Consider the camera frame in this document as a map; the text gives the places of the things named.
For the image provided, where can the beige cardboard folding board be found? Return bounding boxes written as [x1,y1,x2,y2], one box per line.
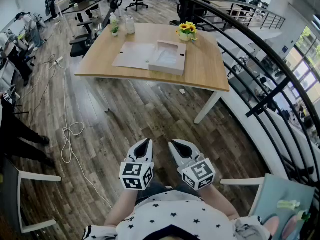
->
[111,40,187,76]

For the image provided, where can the dark desk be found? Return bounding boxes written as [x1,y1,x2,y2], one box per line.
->
[61,0,123,35]

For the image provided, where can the potted sunflowers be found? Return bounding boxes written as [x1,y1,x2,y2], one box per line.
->
[175,21,198,43]

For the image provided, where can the large glass window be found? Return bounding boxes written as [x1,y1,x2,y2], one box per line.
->
[284,25,320,105]

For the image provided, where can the dark table with white frame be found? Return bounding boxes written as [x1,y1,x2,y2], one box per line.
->
[0,156,62,235]

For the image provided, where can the person's star print shirt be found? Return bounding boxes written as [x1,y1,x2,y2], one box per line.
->
[83,191,276,240]

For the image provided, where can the white garment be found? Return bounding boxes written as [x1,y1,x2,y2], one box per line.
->
[156,43,180,65]

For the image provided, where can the person's right forearm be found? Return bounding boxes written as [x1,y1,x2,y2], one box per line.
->
[199,183,240,220]

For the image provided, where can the white floor cable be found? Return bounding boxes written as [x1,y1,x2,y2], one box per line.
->
[60,63,113,210]

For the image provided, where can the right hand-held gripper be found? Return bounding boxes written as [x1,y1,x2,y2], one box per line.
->
[168,138,216,192]

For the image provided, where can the person's dark jeans legs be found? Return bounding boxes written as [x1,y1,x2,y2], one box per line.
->
[134,177,202,206]

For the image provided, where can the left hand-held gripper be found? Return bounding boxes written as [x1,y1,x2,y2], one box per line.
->
[119,138,155,192]

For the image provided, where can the white metal frame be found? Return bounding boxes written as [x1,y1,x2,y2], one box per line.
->
[219,176,266,217]

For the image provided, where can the light blue painted canvas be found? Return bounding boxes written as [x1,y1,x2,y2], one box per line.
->
[248,173,316,240]

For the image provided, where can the black metal railing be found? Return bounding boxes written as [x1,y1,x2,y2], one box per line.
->
[178,0,320,185]

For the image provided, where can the wooden table with white legs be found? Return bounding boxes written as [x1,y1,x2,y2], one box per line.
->
[74,22,231,125]

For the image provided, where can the small green-capped bottle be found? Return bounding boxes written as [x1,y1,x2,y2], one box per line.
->
[276,199,301,211]
[296,209,312,222]

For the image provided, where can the small green potted plant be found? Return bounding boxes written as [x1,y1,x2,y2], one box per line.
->
[109,23,120,37]

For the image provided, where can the person's left forearm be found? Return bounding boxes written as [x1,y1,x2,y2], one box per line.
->
[103,189,140,228]

